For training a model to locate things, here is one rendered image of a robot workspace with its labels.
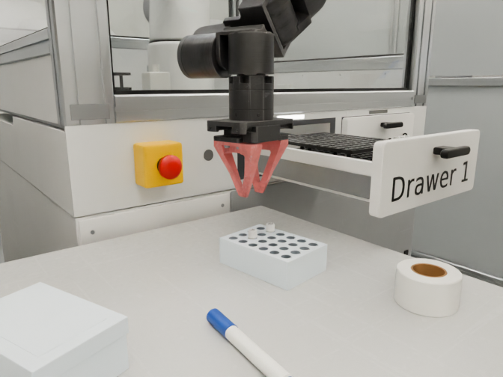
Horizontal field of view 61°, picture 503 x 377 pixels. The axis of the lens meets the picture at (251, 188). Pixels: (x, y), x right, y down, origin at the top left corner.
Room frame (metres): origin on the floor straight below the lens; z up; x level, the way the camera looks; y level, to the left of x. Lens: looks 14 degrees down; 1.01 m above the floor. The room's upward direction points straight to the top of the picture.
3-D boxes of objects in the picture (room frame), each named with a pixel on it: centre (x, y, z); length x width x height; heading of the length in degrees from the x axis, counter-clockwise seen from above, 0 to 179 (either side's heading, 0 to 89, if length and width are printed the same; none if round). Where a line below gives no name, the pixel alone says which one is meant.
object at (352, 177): (0.84, -0.16, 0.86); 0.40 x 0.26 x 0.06; 38
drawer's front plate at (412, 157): (0.68, -0.29, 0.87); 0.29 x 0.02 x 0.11; 128
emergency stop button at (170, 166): (0.69, 0.14, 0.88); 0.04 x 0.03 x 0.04; 128
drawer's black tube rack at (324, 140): (0.84, -0.17, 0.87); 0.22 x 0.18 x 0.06; 38
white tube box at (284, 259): (0.55, -0.03, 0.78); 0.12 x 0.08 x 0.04; 46
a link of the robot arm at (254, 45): (0.56, 0.01, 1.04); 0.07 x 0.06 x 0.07; 57
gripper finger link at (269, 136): (0.55, 0.00, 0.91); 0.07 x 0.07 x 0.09; 49
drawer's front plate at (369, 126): (1.13, -0.34, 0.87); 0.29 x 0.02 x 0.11; 128
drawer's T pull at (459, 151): (0.66, -0.31, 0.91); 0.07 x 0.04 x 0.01; 128
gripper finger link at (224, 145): (0.55, 0.00, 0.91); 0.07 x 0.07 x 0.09; 49
